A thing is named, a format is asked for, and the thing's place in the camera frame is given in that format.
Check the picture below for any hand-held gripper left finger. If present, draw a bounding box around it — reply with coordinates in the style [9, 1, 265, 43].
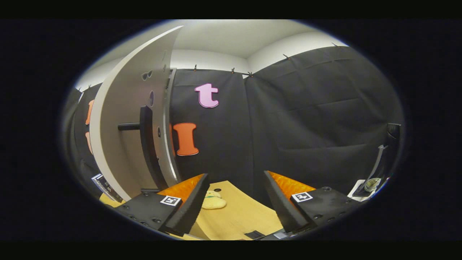
[115, 173, 210, 237]

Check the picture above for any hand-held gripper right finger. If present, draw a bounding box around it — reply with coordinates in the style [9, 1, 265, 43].
[263, 171, 365, 234]

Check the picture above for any black cabinet door handle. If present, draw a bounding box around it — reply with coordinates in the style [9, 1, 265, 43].
[118, 105, 169, 191]

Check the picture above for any pale yellow plush toy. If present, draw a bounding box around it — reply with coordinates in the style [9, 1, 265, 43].
[202, 190, 227, 210]

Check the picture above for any white sheet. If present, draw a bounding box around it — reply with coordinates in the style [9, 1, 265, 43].
[347, 179, 378, 202]

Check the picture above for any stack of books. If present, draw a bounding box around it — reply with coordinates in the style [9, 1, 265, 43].
[91, 174, 124, 203]

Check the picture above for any grey cabinet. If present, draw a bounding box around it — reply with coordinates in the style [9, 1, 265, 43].
[163, 68, 182, 185]

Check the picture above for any grey and black stand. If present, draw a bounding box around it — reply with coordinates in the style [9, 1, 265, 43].
[353, 144, 389, 198]

